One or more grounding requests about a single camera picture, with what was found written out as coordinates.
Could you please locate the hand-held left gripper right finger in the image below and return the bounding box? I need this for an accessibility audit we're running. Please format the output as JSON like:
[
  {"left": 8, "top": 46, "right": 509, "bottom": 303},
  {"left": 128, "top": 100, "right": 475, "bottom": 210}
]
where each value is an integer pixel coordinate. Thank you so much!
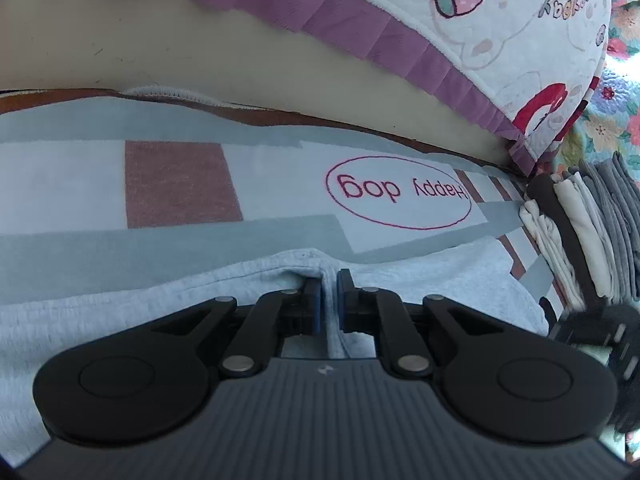
[{"left": 337, "top": 268, "right": 506, "bottom": 380}]

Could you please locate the light grey garment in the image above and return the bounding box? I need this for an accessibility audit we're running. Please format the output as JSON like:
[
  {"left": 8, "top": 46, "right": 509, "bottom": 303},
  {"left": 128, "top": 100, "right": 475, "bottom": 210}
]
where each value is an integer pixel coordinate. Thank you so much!
[{"left": 0, "top": 247, "right": 551, "bottom": 467}]

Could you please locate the floral cloth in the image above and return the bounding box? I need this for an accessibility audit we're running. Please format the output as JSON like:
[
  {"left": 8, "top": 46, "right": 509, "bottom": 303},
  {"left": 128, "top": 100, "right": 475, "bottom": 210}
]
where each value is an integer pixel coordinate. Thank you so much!
[{"left": 565, "top": 0, "right": 640, "bottom": 173}]

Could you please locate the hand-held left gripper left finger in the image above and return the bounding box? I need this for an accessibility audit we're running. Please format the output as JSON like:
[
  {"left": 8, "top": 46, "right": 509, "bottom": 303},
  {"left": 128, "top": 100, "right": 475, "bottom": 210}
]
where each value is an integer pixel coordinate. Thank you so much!
[{"left": 150, "top": 277, "right": 322, "bottom": 380}]

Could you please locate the grey white pink checked blanket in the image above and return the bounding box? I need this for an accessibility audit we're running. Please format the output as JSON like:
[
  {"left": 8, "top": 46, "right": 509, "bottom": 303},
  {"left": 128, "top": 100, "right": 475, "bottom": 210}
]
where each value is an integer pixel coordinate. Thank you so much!
[{"left": 0, "top": 95, "right": 557, "bottom": 312}]

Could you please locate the stack of folded clothes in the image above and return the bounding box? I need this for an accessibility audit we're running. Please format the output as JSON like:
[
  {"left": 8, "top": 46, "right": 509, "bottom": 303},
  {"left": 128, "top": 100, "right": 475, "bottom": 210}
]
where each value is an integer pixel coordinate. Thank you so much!
[{"left": 519, "top": 152, "right": 640, "bottom": 312}]

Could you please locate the printed quilt with purple trim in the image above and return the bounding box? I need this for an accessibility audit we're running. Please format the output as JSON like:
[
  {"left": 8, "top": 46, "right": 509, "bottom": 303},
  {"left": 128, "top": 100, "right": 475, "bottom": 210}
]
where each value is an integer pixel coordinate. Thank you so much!
[{"left": 0, "top": 0, "right": 614, "bottom": 179}]

